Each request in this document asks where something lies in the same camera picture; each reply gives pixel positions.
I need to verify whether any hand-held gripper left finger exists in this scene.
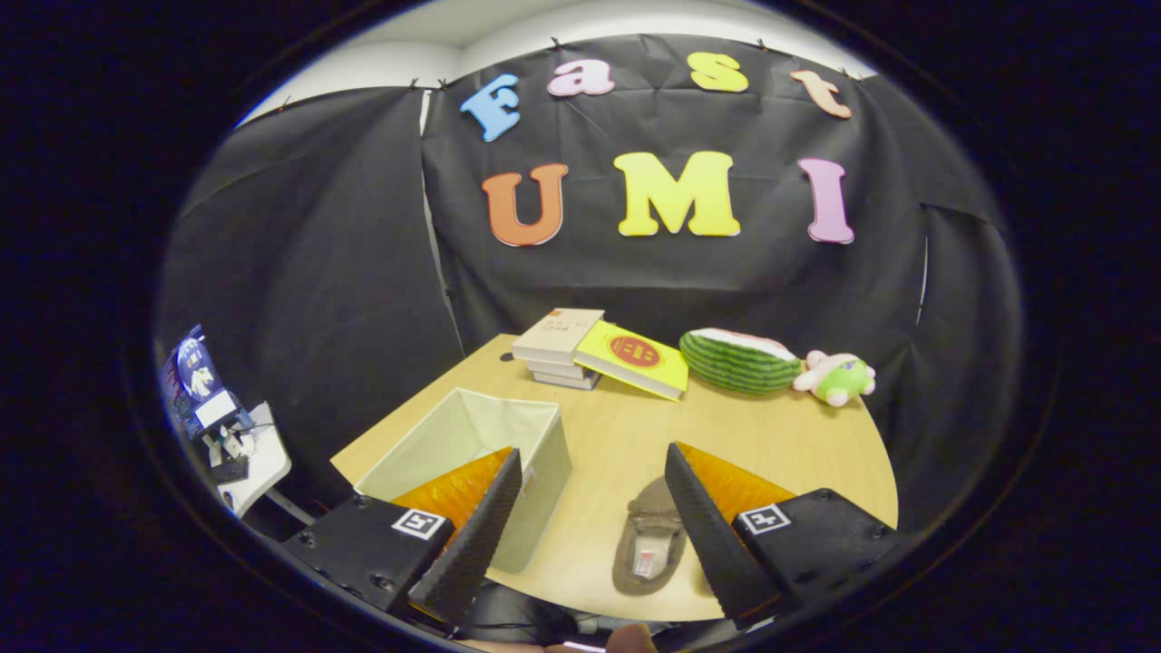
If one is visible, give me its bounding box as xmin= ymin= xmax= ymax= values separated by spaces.
xmin=279 ymin=446 xmax=525 ymax=627

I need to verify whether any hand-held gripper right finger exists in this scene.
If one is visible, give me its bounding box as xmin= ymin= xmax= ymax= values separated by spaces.
xmin=664 ymin=442 xmax=908 ymax=631

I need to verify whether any brown suede shoe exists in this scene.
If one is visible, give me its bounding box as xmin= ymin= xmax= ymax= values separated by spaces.
xmin=612 ymin=476 xmax=690 ymax=597

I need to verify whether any pale fabric storage box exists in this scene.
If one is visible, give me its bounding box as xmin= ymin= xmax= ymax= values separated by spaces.
xmin=354 ymin=387 xmax=574 ymax=574

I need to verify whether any watermelon slice plush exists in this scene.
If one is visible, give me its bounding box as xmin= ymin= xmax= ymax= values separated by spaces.
xmin=679 ymin=327 xmax=804 ymax=395

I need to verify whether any grey metal bar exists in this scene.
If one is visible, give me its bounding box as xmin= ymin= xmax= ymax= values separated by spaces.
xmin=267 ymin=488 xmax=318 ymax=528

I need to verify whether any pink and green plush toy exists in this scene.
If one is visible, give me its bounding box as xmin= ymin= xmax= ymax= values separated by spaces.
xmin=794 ymin=350 xmax=877 ymax=407

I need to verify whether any yellow book with red circle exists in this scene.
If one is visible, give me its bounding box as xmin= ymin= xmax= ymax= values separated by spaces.
xmin=573 ymin=320 xmax=689 ymax=402

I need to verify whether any white side table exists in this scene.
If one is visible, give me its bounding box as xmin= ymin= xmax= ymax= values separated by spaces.
xmin=213 ymin=404 xmax=293 ymax=519

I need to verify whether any beige paperback book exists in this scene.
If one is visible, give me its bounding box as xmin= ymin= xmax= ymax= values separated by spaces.
xmin=512 ymin=308 xmax=606 ymax=365

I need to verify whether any black backdrop cloth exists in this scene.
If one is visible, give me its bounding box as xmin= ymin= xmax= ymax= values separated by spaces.
xmin=159 ymin=34 xmax=1024 ymax=536

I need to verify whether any blue printed poster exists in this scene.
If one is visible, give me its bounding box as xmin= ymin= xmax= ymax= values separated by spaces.
xmin=161 ymin=325 xmax=256 ymax=442

